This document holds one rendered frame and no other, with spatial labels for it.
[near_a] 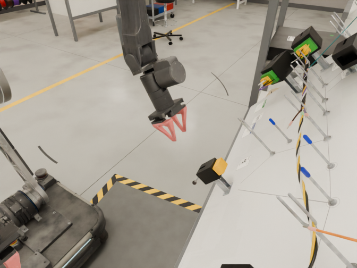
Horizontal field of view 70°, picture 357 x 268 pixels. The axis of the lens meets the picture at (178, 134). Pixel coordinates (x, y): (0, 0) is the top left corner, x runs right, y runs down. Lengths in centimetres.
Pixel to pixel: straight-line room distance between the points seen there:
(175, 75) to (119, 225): 135
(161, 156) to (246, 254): 175
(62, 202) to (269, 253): 141
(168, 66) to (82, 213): 119
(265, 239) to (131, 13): 56
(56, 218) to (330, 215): 142
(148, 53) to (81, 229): 113
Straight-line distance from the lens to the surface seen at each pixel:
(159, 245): 172
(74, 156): 239
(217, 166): 69
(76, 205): 169
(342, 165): 57
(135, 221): 183
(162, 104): 70
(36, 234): 164
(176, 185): 199
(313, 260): 35
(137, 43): 67
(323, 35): 151
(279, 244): 51
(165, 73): 65
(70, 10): 506
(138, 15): 67
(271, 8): 116
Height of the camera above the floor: 152
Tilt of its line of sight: 38 degrees down
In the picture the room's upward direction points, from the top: straight up
